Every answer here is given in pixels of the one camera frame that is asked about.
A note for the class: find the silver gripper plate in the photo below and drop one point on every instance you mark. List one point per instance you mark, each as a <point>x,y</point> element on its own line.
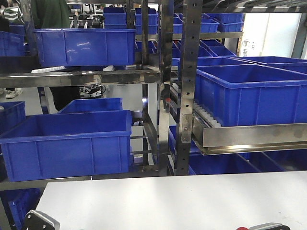
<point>37,220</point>
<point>270,226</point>

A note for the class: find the red push button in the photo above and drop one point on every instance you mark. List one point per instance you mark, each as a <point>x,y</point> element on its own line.
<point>242,228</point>

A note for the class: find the stainless steel shelf rack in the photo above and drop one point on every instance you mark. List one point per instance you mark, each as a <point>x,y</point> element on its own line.
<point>170,141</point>

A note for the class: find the blue bin far left middle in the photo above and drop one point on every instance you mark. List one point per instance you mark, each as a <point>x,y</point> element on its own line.
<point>11,115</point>

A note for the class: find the large blue bin right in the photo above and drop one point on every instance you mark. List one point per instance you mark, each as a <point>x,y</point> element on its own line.
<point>244,95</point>

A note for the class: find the blue bin behind lower left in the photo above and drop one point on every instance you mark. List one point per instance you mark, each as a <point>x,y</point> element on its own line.
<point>92,105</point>

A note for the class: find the blue bin far right rear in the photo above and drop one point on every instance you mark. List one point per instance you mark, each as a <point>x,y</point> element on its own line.
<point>287,63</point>

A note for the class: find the blue bin upper left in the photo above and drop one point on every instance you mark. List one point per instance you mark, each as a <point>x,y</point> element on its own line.
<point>85,47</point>

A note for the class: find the blue bin behind right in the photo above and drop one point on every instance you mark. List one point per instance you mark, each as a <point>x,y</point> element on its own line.
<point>215,64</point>

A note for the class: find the blue crate far left upper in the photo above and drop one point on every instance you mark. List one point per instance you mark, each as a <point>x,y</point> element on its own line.
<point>11,45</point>

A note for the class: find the person in green shirt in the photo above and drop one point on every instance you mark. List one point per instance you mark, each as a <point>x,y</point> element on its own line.
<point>52,14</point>

